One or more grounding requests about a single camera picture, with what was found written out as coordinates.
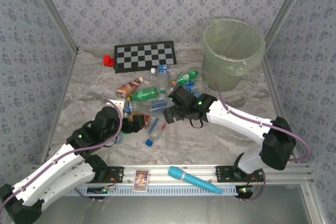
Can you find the clear pepsi label bottle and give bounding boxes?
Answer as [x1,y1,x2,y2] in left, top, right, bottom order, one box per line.
[122,100,148,114]

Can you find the crushed clear blue label bottle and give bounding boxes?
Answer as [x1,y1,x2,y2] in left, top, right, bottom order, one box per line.
[146,97,171,116]

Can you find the plain clear plastic bottle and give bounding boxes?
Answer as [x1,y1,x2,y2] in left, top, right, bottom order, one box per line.
[165,121,179,146]

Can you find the crushed red yellow bottle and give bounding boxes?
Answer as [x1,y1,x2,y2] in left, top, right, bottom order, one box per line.
[130,112,152,131]

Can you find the clear bottle blue cap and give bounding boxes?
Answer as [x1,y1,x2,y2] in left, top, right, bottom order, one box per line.
[145,116,167,147]

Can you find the green bottle yellow cap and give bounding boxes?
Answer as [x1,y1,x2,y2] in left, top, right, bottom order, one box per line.
[172,69,201,86]

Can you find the brown plastic bottle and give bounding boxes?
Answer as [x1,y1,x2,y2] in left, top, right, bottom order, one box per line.
[115,77,144,98]

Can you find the large green plastic bottle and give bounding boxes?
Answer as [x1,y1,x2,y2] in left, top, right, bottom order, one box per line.
[127,86,161,102]

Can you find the green waste bin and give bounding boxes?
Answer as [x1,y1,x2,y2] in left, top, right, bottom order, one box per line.
[201,18,266,92]

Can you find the translucent green bin liner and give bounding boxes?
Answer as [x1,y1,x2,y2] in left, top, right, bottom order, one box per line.
[201,18,266,78]

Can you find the small printed card box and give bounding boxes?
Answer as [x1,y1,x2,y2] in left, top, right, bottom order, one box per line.
[132,169,150,193]

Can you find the teal toy microphone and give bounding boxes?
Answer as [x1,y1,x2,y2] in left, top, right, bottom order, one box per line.
[167,165,224,195]

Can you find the red plastic block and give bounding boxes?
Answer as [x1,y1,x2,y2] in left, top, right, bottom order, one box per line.
[103,55,116,68]

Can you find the black grey checkerboard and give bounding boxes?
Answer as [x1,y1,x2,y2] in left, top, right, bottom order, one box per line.
[113,40,178,74]

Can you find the small circuit board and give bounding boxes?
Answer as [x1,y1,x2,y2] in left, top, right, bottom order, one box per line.
[86,186,116,196]
[235,185,255,200]

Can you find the grey metal sheet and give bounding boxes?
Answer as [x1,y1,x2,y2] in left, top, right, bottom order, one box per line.
[26,184,316,224]

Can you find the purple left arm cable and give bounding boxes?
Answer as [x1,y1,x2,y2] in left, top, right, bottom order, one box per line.
[0,99,124,210]

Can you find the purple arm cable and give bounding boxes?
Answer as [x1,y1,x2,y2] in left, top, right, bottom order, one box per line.
[174,70,313,202]
[0,99,124,210]

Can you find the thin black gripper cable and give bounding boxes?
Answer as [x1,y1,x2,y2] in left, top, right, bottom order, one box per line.
[188,118,205,130]

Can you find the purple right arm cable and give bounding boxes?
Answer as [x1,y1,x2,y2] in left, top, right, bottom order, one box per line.
[174,70,313,202]

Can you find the aluminium frame rail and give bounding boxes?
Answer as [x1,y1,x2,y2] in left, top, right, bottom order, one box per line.
[40,48,79,166]
[262,55,301,163]

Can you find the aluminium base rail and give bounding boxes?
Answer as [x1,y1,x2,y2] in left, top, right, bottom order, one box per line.
[25,163,314,186]

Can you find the aluminium frame post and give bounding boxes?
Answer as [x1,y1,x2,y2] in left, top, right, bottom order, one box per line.
[264,0,314,41]
[25,0,79,53]

